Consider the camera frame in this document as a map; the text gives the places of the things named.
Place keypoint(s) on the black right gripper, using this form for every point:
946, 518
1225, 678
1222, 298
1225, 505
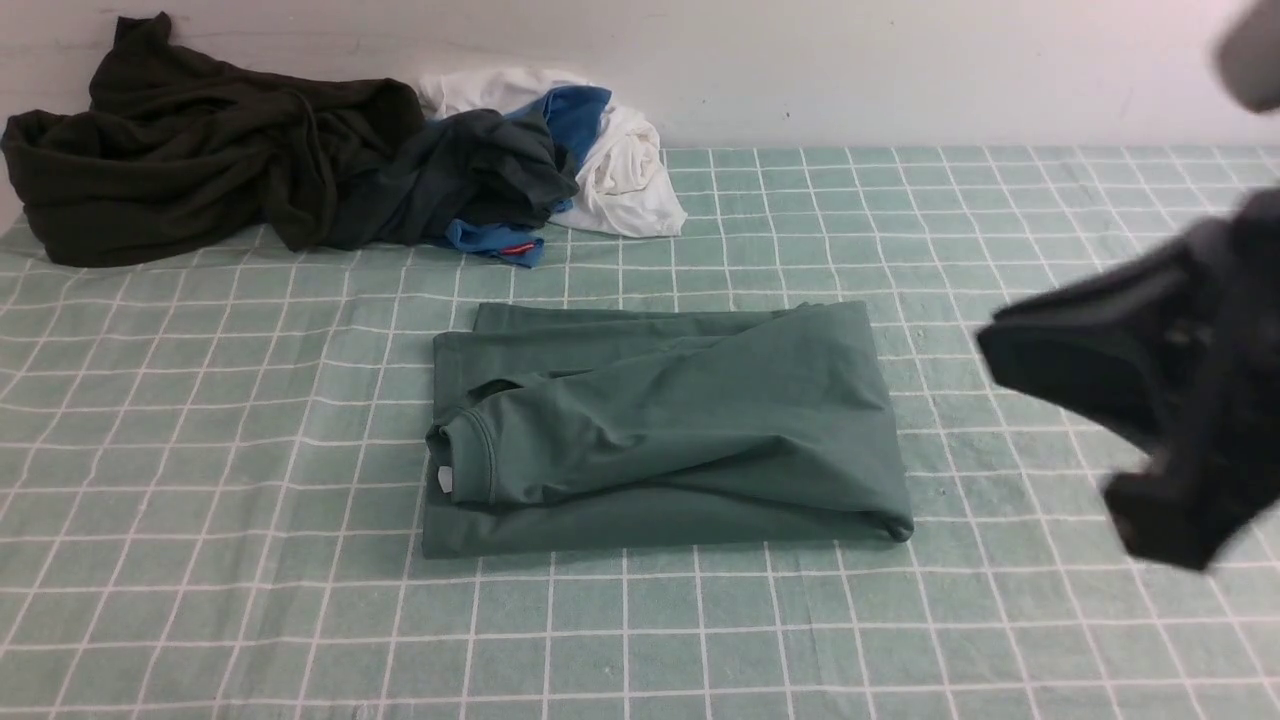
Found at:
1177, 352

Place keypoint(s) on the green long sleeve shirt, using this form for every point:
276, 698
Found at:
597, 429

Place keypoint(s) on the white crumpled garment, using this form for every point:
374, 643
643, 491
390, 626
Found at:
624, 186

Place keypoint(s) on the blue crumpled garment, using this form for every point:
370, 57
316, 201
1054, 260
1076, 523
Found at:
572, 114

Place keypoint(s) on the dark grey crumpled garment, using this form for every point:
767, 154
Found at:
477, 167

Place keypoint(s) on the green checkered tablecloth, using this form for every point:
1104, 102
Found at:
211, 475

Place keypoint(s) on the dark olive crumpled garment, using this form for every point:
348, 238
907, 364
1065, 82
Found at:
180, 151

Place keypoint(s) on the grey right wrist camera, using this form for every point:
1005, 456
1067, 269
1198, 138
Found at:
1247, 57

